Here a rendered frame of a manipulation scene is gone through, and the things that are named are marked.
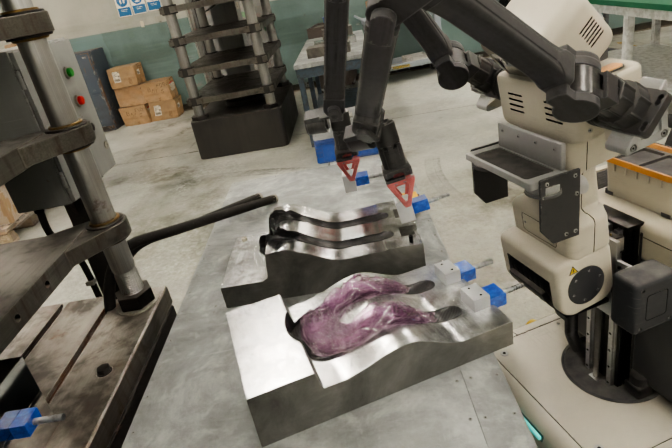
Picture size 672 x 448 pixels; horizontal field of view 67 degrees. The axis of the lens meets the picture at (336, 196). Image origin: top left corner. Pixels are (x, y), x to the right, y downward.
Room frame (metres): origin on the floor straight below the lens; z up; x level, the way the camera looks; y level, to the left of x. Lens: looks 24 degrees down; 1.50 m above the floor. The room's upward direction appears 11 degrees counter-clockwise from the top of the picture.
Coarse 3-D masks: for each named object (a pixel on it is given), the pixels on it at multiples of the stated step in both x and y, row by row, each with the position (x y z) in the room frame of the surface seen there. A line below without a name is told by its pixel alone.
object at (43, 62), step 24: (0, 0) 1.16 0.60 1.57; (24, 0) 1.17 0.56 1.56; (24, 48) 1.15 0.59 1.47; (48, 48) 1.18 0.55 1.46; (48, 72) 1.16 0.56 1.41; (48, 96) 1.15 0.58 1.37; (48, 120) 1.17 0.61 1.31; (72, 120) 1.17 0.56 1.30; (72, 168) 1.15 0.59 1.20; (96, 168) 1.18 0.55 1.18; (96, 192) 1.16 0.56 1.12; (96, 216) 1.15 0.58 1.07; (120, 264) 1.15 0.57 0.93; (120, 288) 1.16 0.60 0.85; (144, 288) 1.18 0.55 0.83; (120, 312) 1.14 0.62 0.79
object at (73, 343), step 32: (160, 288) 1.24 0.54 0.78; (32, 320) 1.20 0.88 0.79; (64, 320) 1.17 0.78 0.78; (96, 320) 1.14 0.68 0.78; (128, 320) 1.11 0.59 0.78; (160, 320) 1.14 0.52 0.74; (32, 352) 1.05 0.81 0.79; (64, 352) 1.02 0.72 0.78; (96, 352) 1.00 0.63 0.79; (128, 352) 0.98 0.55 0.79; (64, 384) 0.91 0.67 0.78; (96, 384) 0.88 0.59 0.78; (128, 384) 0.90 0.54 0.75; (96, 416) 0.79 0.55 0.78
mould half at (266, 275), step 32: (288, 224) 1.18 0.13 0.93; (384, 224) 1.16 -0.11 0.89; (256, 256) 1.18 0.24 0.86; (288, 256) 1.05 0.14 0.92; (320, 256) 1.04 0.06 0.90; (352, 256) 1.04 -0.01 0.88; (384, 256) 1.04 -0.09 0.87; (416, 256) 1.03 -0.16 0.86; (224, 288) 1.05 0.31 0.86; (256, 288) 1.05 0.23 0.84; (288, 288) 1.05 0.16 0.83; (320, 288) 1.04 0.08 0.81
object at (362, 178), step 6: (342, 174) 1.39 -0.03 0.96; (360, 174) 1.39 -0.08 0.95; (366, 174) 1.38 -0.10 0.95; (372, 174) 1.39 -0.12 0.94; (378, 174) 1.39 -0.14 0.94; (348, 180) 1.37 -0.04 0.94; (360, 180) 1.38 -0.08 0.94; (366, 180) 1.38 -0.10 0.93; (348, 186) 1.37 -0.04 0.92; (354, 186) 1.37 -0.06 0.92; (348, 192) 1.37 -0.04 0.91
